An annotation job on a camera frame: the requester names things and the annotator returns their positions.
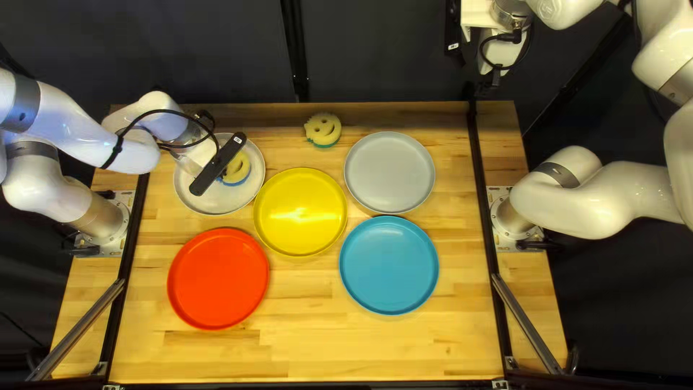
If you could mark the yellow round plate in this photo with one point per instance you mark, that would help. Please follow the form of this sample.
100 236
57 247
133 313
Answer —
300 211

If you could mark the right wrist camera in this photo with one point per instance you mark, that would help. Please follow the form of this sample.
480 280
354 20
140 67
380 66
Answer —
452 32

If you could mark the yellow smiling face sponge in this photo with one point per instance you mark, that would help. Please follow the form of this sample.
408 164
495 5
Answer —
238 169
323 130

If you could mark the black frame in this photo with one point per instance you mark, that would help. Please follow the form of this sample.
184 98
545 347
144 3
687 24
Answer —
295 49

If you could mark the teal round plate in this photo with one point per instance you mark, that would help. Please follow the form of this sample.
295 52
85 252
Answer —
388 265

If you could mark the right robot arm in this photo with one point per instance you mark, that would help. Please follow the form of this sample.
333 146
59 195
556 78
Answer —
595 200

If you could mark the grey round plate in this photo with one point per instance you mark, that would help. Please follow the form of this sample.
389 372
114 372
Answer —
227 201
390 173

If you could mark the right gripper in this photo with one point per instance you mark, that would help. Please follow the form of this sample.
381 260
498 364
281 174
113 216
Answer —
503 52

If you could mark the orange round plate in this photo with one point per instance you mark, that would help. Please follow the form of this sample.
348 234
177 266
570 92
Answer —
216 279

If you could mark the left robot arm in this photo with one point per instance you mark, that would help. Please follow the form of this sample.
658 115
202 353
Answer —
65 130

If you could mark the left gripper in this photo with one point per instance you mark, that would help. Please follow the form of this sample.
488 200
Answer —
194 157

